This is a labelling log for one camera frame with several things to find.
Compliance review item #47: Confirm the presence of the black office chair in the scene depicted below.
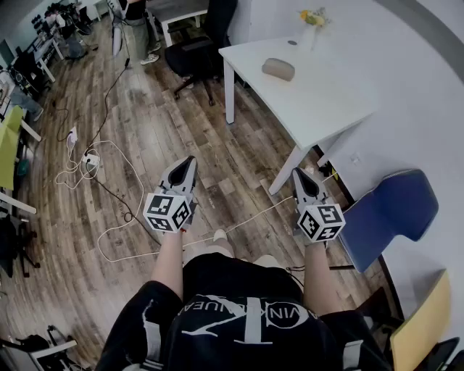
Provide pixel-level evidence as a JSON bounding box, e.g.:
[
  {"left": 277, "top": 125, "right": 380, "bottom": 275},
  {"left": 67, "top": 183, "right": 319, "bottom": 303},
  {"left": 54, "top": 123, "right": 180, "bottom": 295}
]
[{"left": 165, "top": 0, "right": 239, "bottom": 107}]

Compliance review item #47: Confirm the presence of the white table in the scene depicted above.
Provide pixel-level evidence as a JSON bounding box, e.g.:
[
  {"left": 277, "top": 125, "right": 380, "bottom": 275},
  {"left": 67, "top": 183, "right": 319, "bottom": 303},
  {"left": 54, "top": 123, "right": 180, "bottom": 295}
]
[{"left": 218, "top": 34, "right": 380, "bottom": 196}]

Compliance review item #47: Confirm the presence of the black printed t-shirt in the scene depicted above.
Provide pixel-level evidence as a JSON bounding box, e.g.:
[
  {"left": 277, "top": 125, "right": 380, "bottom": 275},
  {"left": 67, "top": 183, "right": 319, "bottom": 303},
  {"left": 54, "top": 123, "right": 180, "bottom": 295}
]
[{"left": 96, "top": 252, "right": 392, "bottom": 371}]

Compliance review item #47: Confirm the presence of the person's right leg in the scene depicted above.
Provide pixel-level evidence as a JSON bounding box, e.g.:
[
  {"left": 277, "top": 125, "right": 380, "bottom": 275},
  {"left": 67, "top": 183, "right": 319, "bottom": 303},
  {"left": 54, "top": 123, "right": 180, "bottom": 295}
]
[{"left": 252, "top": 254, "right": 288, "bottom": 270}]

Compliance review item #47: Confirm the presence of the person's left leg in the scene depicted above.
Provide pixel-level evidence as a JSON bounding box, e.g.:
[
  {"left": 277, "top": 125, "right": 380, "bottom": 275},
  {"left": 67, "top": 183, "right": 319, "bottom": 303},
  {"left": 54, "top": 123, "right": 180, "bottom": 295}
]
[{"left": 183, "top": 229, "right": 233, "bottom": 267}]

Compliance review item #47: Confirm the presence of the blue chair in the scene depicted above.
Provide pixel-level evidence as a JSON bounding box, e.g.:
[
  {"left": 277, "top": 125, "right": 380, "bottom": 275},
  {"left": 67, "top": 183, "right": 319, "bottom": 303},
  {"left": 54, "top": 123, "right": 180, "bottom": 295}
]
[{"left": 339, "top": 169, "right": 439, "bottom": 273}]

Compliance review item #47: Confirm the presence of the white vase with flowers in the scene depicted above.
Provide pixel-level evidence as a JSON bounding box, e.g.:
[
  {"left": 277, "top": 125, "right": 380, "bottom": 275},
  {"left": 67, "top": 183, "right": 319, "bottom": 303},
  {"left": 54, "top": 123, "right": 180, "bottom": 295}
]
[{"left": 299, "top": 7, "right": 329, "bottom": 51}]

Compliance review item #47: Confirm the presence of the person's leg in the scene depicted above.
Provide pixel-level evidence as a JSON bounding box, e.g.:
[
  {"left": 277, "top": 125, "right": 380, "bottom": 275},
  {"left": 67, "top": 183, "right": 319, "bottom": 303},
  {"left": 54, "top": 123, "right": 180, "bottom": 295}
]
[
  {"left": 252, "top": 254, "right": 288, "bottom": 270},
  {"left": 183, "top": 229, "right": 233, "bottom": 267}
]

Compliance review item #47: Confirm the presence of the person's right forearm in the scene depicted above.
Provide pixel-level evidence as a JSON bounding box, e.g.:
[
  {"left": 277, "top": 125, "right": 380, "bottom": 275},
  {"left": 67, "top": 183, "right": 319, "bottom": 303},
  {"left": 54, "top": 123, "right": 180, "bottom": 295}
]
[{"left": 302, "top": 241, "right": 344, "bottom": 316}]

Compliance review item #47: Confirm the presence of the black floor cable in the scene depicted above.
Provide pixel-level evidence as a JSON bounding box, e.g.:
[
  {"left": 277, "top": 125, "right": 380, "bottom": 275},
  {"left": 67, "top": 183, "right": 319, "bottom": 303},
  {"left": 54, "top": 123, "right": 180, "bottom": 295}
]
[{"left": 56, "top": 57, "right": 162, "bottom": 247}]

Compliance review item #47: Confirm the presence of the beige glasses case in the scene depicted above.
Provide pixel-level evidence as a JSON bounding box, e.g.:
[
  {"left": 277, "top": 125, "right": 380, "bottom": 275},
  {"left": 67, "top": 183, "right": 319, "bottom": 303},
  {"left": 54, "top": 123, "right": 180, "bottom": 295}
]
[{"left": 261, "top": 57, "right": 296, "bottom": 82}]

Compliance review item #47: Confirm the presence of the white floor cable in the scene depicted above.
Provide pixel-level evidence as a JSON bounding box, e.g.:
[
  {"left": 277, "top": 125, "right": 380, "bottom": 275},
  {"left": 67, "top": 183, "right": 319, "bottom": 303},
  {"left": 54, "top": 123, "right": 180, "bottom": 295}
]
[{"left": 54, "top": 139, "right": 295, "bottom": 262}]

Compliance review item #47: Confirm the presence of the green desk panel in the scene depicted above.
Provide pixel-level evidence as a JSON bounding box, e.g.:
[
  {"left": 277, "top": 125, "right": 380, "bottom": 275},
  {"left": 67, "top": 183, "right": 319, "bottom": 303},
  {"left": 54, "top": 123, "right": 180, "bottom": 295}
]
[{"left": 0, "top": 105, "right": 25, "bottom": 191}]

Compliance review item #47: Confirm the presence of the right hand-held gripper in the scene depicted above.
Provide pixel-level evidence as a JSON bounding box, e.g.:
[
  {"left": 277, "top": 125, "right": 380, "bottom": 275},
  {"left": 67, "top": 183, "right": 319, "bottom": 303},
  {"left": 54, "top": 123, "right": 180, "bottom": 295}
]
[{"left": 292, "top": 167, "right": 347, "bottom": 243}]

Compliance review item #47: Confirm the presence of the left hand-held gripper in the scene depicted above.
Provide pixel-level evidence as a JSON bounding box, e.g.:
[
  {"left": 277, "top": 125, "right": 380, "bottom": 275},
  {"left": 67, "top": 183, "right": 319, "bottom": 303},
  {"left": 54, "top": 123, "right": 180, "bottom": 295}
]
[{"left": 143, "top": 156, "right": 199, "bottom": 234}]

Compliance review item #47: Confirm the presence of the thin black cord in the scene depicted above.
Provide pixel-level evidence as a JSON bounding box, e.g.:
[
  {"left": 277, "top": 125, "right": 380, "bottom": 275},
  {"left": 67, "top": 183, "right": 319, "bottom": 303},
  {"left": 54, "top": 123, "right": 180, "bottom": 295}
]
[{"left": 285, "top": 265, "right": 306, "bottom": 291}]

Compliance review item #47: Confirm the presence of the person's left forearm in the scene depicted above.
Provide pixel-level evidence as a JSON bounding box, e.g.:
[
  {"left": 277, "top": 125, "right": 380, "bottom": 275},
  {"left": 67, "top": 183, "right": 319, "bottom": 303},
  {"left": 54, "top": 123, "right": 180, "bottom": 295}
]
[{"left": 150, "top": 230, "right": 186, "bottom": 301}]

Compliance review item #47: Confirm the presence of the grey top white desk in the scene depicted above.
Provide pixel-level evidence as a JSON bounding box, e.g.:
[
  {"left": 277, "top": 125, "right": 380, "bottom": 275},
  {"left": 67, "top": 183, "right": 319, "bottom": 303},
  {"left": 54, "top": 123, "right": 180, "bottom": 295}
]
[{"left": 146, "top": 0, "right": 210, "bottom": 47}]

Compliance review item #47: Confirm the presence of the yellow chair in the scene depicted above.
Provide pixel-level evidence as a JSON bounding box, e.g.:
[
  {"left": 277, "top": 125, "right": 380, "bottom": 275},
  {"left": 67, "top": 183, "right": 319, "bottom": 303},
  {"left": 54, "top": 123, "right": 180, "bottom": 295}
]
[{"left": 389, "top": 270, "right": 452, "bottom": 371}]

